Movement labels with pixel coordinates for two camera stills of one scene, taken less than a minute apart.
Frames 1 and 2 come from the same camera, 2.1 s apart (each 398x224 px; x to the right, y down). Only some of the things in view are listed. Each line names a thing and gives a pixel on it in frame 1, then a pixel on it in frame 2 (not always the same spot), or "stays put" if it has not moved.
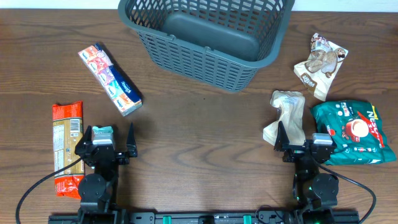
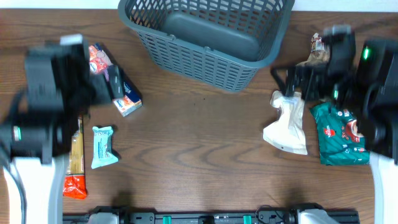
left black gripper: (106, 152) → (101, 90)
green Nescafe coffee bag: (357, 130) stays put
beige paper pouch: (291, 104) stays put
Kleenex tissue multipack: (124, 98) stays put
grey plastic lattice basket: (222, 43) stays put
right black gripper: (304, 152) → (302, 82)
